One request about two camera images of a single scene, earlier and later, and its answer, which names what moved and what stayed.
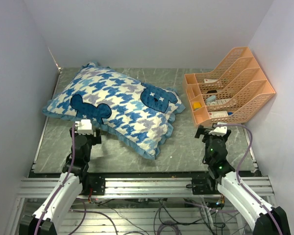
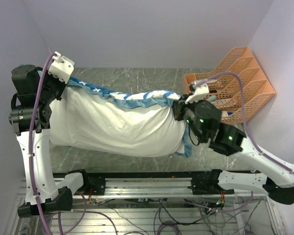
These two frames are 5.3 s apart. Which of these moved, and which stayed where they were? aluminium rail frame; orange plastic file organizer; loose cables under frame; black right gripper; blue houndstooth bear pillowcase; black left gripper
Moved: black left gripper; black right gripper; blue houndstooth bear pillowcase
Stayed: orange plastic file organizer; loose cables under frame; aluminium rail frame
